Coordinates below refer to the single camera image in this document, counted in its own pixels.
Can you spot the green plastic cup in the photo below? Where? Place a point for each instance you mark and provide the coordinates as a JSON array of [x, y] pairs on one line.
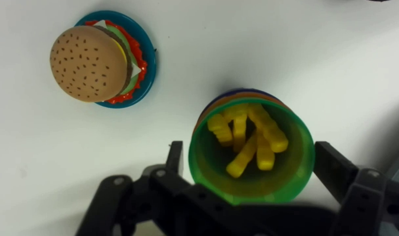
[[296, 174]]

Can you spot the toy hamburger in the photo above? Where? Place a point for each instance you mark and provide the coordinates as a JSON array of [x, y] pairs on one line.
[[88, 63]]

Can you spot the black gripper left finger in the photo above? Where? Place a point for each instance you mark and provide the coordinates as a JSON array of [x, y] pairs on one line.
[[173, 157]]

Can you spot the small teal toy plate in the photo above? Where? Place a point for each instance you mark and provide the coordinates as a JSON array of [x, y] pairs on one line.
[[150, 65]]

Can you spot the yellow toy fries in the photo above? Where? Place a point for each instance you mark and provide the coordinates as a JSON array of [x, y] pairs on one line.
[[260, 131]]

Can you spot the blue plastic cup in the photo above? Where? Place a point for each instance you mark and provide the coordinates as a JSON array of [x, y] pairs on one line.
[[243, 90]]

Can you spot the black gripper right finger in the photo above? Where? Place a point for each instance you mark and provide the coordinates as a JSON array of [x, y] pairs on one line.
[[332, 171]]

